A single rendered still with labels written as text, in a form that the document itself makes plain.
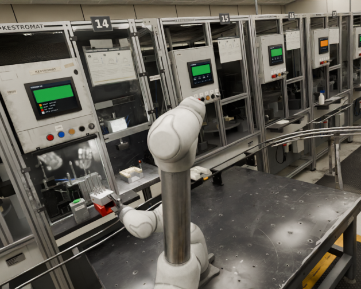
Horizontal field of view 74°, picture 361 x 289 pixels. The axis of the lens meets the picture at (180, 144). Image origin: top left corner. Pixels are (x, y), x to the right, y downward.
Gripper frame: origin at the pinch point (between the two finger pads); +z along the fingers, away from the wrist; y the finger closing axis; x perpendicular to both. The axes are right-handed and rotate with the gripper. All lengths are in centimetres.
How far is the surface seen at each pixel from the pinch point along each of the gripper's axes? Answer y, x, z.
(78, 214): -3.1, 17.6, 11.0
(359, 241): -98, -168, -66
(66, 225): -8.2, 24.9, 16.0
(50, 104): 61, 12, 21
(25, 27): 102, 11, 24
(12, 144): 44, 35, 24
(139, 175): -6, -34, 36
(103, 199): 1.4, 3.3, 6.2
